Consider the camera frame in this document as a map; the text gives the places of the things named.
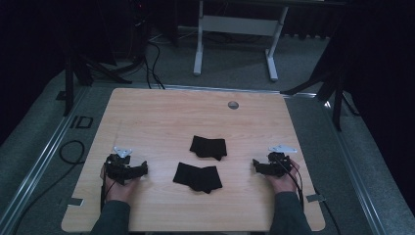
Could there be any person's left hand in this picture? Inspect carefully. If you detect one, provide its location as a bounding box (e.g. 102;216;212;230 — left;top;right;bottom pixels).
99;164;141;204

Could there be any person's right hand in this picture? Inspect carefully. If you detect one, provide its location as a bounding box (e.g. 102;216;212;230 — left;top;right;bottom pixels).
264;160;300;195

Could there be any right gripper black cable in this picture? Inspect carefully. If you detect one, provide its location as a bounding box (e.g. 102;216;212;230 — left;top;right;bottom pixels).
277;154;306;212

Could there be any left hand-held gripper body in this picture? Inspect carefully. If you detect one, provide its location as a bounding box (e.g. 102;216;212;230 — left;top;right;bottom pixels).
104;146;138;186

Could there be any black metal stand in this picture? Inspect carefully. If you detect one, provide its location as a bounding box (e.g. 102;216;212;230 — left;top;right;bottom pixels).
62;53;133;118
279;63;361;132

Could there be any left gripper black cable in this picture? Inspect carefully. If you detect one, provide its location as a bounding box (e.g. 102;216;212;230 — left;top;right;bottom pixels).
100;178;117;212

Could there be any aluminium floor rail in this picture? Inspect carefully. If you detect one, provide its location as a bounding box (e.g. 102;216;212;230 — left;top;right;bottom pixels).
0;85;92;235
321;99;390;235

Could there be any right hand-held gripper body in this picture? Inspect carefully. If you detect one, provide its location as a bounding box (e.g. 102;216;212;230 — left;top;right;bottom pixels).
265;144;299;178

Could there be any black cables bundle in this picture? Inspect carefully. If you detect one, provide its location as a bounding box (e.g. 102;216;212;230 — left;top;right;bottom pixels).
143;40;166;90

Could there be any thin black floor cable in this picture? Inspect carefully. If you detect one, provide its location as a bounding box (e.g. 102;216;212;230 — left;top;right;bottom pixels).
314;187;343;235

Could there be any black equipment tower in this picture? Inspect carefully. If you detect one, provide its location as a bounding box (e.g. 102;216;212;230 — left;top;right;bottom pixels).
128;0;153;62

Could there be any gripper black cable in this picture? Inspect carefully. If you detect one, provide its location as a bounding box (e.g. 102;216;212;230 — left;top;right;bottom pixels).
277;154;306;212
100;178;117;212

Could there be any white desk frame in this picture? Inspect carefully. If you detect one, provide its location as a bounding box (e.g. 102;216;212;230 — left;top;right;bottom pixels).
193;0;290;82

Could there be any black looped floor cable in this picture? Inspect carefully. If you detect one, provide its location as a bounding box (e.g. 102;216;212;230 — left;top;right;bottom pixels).
11;140;86;229

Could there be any black sock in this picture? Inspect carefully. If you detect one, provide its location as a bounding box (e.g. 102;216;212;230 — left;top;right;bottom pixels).
172;162;224;195
189;135;228;162

